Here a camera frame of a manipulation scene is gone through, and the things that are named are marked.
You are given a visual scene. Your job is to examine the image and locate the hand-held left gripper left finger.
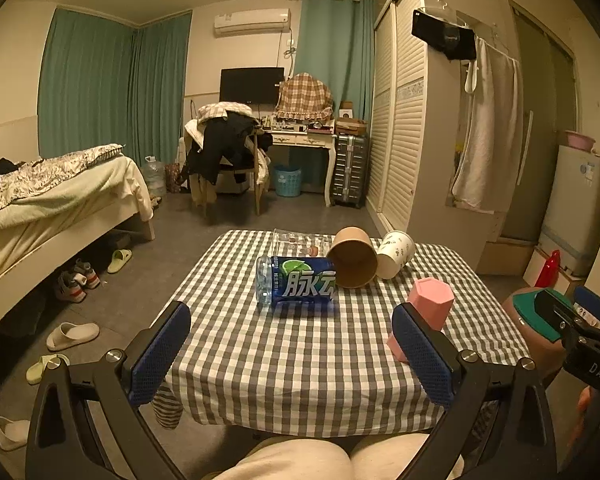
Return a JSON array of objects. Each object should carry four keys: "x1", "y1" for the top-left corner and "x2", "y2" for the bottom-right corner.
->
[{"x1": 25, "y1": 301, "x2": 193, "y2": 480}]

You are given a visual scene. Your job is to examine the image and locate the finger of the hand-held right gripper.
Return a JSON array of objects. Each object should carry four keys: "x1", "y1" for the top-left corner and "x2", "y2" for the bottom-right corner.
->
[
  {"x1": 532, "y1": 287, "x2": 583, "y2": 343},
  {"x1": 572, "y1": 285, "x2": 600, "y2": 328}
]

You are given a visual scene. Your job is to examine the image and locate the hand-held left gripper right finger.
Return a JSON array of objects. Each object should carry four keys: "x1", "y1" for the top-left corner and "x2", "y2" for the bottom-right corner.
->
[{"x1": 390, "y1": 302, "x2": 571, "y2": 480}]

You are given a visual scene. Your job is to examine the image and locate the pink cup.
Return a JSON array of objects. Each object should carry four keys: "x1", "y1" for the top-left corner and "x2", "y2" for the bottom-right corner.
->
[{"x1": 386, "y1": 277, "x2": 455, "y2": 362}]

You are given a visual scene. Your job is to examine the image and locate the person's right forearm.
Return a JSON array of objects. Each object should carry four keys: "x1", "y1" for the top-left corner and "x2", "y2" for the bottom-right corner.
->
[{"x1": 575, "y1": 385, "x2": 599, "y2": 453}]

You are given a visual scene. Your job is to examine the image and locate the white printed paper cup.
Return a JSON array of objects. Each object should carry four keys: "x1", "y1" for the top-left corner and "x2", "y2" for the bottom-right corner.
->
[{"x1": 376, "y1": 230, "x2": 415, "y2": 281}]

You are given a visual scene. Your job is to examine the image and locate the brown paper cup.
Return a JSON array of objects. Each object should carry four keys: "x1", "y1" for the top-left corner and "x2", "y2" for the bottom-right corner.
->
[{"x1": 327, "y1": 226, "x2": 379, "y2": 289}]

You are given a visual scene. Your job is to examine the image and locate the clear glass cup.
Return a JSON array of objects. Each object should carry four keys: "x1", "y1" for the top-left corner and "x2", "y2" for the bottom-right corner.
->
[{"x1": 271, "y1": 228, "x2": 333, "y2": 261}]

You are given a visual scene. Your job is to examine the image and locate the green flat object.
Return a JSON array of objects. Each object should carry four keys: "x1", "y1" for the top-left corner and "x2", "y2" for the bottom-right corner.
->
[{"x1": 512, "y1": 290, "x2": 563, "y2": 342}]

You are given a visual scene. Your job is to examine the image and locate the red plastic object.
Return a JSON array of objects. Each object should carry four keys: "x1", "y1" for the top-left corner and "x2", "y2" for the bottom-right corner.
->
[{"x1": 539, "y1": 250, "x2": 562, "y2": 289}]

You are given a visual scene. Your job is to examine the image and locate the brown round stool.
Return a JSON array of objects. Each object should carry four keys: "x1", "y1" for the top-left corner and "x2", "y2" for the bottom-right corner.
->
[{"x1": 500, "y1": 287, "x2": 572, "y2": 387}]

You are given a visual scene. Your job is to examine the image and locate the white slipper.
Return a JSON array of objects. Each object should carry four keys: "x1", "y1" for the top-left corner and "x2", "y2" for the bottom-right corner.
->
[
  {"x1": 0, "y1": 416, "x2": 31, "y2": 452},
  {"x1": 46, "y1": 322, "x2": 101, "y2": 352}
]

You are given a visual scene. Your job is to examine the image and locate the white washing machine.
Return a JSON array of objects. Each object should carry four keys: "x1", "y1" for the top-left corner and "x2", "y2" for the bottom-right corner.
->
[{"x1": 537, "y1": 145, "x2": 600, "y2": 277}]

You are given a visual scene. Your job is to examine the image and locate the green slipper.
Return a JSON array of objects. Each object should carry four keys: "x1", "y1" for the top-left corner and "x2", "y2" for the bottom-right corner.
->
[
  {"x1": 26, "y1": 353, "x2": 71, "y2": 386},
  {"x1": 106, "y1": 249, "x2": 133, "y2": 275}
]

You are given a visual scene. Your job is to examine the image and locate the grey sneaker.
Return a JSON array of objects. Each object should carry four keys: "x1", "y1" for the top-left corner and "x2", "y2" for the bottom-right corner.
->
[
  {"x1": 73, "y1": 259, "x2": 101, "y2": 289},
  {"x1": 55, "y1": 270, "x2": 89, "y2": 304}
]

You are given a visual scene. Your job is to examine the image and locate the checkered tablecloth table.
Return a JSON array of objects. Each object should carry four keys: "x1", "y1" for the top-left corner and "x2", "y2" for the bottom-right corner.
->
[{"x1": 152, "y1": 230, "x2": 531, "y2": 431}]

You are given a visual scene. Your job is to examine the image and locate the blue drink bottle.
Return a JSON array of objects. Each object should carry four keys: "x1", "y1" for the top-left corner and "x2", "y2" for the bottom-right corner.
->
[{"x1": 255, "y1": 255, "x2": 339, "y2": 316}]

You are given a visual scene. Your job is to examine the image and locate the beige trousers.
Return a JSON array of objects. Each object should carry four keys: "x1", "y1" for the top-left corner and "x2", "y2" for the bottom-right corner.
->
[{"x1": 215, "y1": 432, "x2": 466, "y2": 480}]

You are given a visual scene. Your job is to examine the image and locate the pink basin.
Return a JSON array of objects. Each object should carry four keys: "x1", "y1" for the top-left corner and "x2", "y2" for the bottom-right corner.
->
[{"x1": 565, "y1": 130, "x2": 597, "y2": 153}]

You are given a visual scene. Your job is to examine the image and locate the bed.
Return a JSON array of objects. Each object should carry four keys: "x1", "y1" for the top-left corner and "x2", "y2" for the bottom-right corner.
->
[{"x1": 0, "y1": 144, "x2": 157, "y2": 306}]

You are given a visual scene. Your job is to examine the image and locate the clear water jug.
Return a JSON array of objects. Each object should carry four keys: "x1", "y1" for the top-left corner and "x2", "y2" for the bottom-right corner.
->
[{"x1": 143, "y1": 156, "x2": 166, "y2": 199}]

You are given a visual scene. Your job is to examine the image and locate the dark red bag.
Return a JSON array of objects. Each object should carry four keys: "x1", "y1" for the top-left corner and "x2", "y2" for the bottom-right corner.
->
[{"x1": 164, "y1": 162, "x2": 182, "y2": 194}]

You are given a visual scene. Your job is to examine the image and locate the white towel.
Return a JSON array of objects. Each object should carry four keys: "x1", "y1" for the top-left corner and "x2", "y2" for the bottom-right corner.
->
[{"x1": 451, "y1": 37, "x2": 524, "y2": 214}]

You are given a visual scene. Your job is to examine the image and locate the wooden chair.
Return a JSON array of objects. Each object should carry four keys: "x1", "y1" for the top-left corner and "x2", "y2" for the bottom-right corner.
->
[{"x1": 182, "y1": 120, "x2": 273, "y2": 220}]

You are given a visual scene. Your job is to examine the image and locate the grey suitcase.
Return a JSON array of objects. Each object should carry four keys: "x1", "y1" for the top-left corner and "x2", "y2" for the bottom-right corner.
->
[{"x1": 330, "y1": 133, "x2": 369, "y2": 209}]

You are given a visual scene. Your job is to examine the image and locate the patterned blanket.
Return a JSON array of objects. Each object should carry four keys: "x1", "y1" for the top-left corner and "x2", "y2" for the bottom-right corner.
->
[{"x1": 0, "y1": 144, "x2": 126, "y2": 221}]

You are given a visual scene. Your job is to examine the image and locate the blue laundry basket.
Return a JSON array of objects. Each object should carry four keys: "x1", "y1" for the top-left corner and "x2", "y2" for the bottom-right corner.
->
[{"x1": 273, "y1": 165, "x2": 302, "y2": 198}]

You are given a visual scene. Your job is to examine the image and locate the black jacket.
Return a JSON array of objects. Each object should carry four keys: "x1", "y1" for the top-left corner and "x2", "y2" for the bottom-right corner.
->
[{"x1": 186, "y1": 111, "x2": 262, "y2": 187}]

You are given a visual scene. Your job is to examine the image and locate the white wardrobe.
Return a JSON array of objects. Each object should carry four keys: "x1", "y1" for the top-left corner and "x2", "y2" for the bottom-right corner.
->
[{"x1": 367, "y1": 0, "x2": 512, "y2": 235}]

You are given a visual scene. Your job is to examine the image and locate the cardboard box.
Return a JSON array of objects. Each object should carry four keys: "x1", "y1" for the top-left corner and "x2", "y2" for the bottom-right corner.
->
[{"x1": 335, "y1": 101, "x2": 369, "y2": 136}]

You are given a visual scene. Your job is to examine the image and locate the black cloth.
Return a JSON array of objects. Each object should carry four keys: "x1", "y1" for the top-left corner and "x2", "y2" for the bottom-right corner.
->
[{"x1": 0, "y1": 158, "x2": 20, "y2": 187}]

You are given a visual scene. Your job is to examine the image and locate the white desk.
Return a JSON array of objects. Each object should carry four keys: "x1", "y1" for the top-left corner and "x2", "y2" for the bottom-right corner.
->
[{"x1": 260, "y1": 127, "x2": 338, "y2": 207}]

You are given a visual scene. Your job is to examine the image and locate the green curtain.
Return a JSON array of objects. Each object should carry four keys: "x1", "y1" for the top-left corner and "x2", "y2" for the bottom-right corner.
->
[
  {"x1": 39, "y1": 7, "x2": 137, "y2": 162},
  {"x1": 130, "y1": 10, "x2": 193, "y2": 163}
]

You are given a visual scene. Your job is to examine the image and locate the black television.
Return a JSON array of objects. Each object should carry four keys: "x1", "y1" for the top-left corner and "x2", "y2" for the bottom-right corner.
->
[{"x1": 219, "y1": 67, "x2": 285, "y2": 105}]

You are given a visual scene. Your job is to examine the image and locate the plaid cloth cover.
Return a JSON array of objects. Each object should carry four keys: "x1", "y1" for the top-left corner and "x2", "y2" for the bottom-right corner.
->
[{"x1": 274, "y1": 73, "x2": 334, "y2": 123}]

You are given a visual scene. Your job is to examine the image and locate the black hanging garment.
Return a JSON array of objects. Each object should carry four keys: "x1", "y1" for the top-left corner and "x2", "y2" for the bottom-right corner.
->
[{"x1": 412, "y1": 7, "x2": 477, "y2": 62}]

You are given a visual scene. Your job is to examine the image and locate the teal curtain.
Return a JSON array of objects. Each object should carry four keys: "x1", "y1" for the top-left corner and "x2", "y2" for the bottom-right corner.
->
[{"x1": 294, "y1": 0, "x2": 378, "y2": 128}]

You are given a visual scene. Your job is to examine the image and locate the white air conditioner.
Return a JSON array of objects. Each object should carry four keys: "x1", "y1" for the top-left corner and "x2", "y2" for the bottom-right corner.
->
[{"x1": 213, "y1": 8, "x2": 292, "y2": 37}]

